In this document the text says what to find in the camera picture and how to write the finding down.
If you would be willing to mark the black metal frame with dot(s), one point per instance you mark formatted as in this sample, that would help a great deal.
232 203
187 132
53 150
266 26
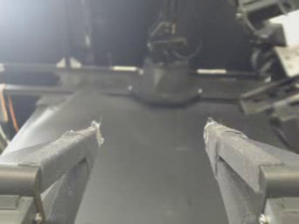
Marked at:
39 67

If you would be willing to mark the black and white machinery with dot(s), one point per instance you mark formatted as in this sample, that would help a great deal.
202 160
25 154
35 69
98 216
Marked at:
272 35

